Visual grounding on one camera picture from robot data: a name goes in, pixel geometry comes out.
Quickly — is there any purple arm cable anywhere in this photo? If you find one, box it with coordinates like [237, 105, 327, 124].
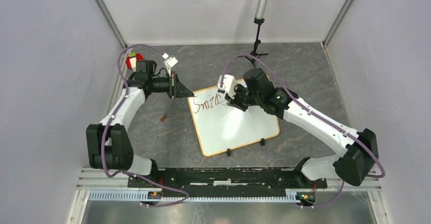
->
[100, 44, 189, 208]
[220, 53, 386, 209]

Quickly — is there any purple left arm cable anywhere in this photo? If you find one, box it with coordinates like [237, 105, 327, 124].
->
[100, 44, 189, 208]

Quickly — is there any yellow framed whiteboard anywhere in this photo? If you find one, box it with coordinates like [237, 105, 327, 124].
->
[188, 86, 280, 157]

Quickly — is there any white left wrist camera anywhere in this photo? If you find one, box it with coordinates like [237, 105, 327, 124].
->
[162, 53, 178, 77]

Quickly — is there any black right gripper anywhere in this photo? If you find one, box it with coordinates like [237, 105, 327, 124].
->
[225, 82, 262, 111]

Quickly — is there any black tripod camera stand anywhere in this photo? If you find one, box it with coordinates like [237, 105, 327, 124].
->
[250, 0, 268, 58]

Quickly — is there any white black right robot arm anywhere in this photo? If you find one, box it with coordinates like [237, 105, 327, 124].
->
[217, 68, 378, 187]

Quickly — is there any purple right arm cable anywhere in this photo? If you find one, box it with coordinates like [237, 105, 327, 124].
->
[220, 53, 386, 209]

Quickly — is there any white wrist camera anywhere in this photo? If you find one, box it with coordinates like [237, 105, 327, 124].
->
[162, 53, 178, 77]
[217, 74, 238, 99]

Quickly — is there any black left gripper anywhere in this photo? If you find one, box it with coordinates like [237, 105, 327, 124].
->
[149, 72, 194, 99]

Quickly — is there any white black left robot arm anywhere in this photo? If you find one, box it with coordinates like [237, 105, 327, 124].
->
[86, 57, 194, 187]

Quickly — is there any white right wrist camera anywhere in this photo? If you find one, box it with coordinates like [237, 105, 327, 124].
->
[217, 74, 238, 99]

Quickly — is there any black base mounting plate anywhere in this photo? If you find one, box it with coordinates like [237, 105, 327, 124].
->
[149, 167, 327, 198]

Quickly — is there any red marker cap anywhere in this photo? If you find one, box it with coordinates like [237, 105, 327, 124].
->
[160, 114, 167, 122]

